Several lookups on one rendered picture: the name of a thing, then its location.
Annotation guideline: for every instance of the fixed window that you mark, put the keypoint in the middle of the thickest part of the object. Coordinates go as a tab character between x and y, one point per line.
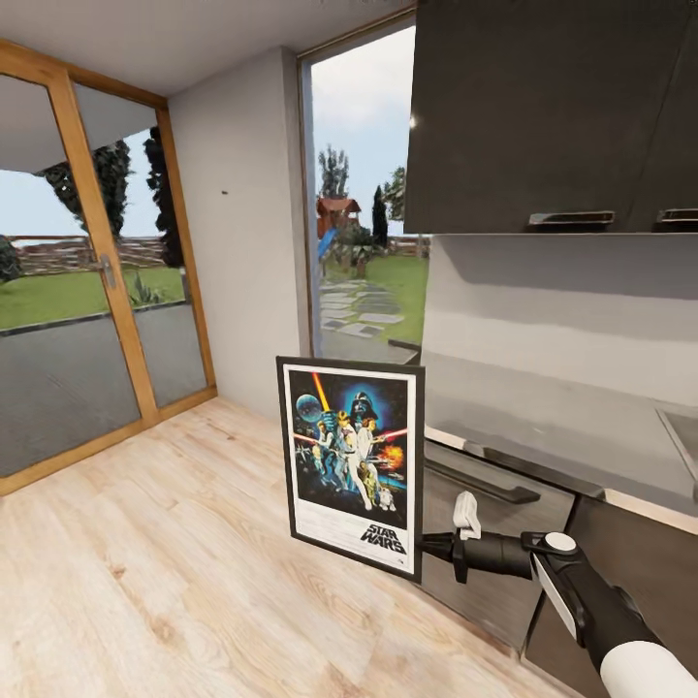
367	281

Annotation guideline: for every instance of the dishwasher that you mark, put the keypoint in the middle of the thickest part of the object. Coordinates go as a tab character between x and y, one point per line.
508	502

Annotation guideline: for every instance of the door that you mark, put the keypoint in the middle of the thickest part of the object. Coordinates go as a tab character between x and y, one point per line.
102	328

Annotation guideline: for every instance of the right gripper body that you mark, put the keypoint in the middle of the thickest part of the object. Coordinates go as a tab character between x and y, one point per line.
482	554

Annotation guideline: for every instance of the cabinet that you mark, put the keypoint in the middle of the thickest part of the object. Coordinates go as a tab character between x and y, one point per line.
553	117

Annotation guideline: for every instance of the poster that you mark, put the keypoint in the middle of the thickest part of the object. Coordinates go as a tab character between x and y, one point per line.
353	440

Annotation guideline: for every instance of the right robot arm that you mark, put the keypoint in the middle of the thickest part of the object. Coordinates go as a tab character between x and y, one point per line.
628	657

